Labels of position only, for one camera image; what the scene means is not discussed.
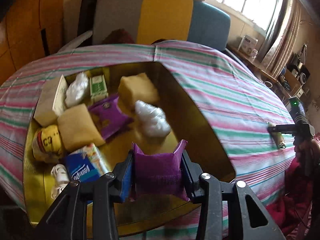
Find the white plastic bag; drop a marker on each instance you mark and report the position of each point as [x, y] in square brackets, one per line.
[76, 90]
[153, 120]

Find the striped tablecloth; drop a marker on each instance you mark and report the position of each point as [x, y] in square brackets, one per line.
[237, 100]

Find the cream carton with text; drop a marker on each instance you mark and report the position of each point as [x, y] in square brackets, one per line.
[47, 105]

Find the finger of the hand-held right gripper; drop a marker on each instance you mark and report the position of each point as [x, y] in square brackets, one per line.
[285, 129]

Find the dark red cloth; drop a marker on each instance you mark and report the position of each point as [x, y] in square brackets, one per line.
[287, 205]

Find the wooden wardrobe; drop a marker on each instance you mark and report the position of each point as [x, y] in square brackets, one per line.
[25, 30]

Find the person's right hand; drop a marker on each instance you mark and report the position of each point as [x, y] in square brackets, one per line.
[315, 155]

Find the blue tissue packet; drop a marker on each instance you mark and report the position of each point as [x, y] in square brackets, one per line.
[82, 165]

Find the wooden side table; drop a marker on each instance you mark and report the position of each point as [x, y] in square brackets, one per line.
[252, 62]

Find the white cardboard box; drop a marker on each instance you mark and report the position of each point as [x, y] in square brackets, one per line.
[247, 42]

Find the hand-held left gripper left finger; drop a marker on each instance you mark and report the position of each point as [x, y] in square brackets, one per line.
[126, 180]

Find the gold cardboard box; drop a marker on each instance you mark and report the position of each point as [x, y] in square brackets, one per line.
[197, 130]

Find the small pink container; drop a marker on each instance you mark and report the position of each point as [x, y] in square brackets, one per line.
[252, 52]

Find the dark brown cushion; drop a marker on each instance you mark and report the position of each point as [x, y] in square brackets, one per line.
[118, 37]

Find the purple snack packet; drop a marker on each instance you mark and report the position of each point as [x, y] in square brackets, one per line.
[110, 115]
[157, 175]

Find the window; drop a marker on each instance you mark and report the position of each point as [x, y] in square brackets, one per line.
[245, 0]

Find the white cup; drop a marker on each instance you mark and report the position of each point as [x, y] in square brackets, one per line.
[267, 83]

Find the grey yellow blue armchair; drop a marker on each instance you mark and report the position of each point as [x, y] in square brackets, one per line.
[165, 17]

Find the yellow sponge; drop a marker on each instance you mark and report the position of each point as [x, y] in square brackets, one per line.
[77, 127]
[137, 90]

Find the black speaker set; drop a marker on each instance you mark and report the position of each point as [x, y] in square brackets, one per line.
[300, 71]

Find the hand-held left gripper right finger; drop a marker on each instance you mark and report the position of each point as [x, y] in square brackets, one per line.
[186, 173]

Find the yellow snack packet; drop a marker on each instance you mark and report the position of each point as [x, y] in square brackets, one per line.
[47, 142]

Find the small green carton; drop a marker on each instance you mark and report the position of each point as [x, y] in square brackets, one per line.
[98, 87]

